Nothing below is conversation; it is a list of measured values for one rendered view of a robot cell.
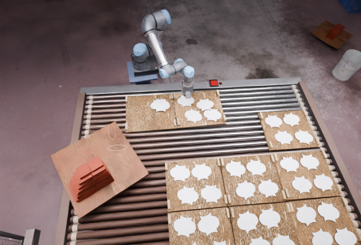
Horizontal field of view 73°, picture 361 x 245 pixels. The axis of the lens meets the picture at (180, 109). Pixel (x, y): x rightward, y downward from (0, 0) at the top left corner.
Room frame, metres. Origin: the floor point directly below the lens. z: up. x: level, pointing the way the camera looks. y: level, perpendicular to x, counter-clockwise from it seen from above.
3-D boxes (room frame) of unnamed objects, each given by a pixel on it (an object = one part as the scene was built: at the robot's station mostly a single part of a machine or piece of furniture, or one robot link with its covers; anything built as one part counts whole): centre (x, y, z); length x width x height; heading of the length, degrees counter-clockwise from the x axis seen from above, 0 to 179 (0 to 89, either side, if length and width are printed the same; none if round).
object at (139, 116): (1.11, 0.25, 0.93); 0.41 x 0.35 x 0.02; 101
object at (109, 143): (0.58, 0.53, 1.03); 0.50 x 0.50 x 0.02; 39
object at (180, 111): (1.19, -0.16, 0.93); 0.41 x 0.35 x 0.02; 101
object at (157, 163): (0.74, -0.24, 0.90); 1.95 x 0.05 x 0.05; 99
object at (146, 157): (0.79, -0.23, 0.90); 1.95 x 0.05 x 0.05; 99
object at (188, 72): (1.25, -0.04, 1.29); 0.09 x 0.08 x 0.11; 36
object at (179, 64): (1.32, 0.03, 1.29); 0.11 x 0.11 x 0.08; 36
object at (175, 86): (1.45, -0.12, 0.89); 2.08 x 0.08 x 0.06; 99
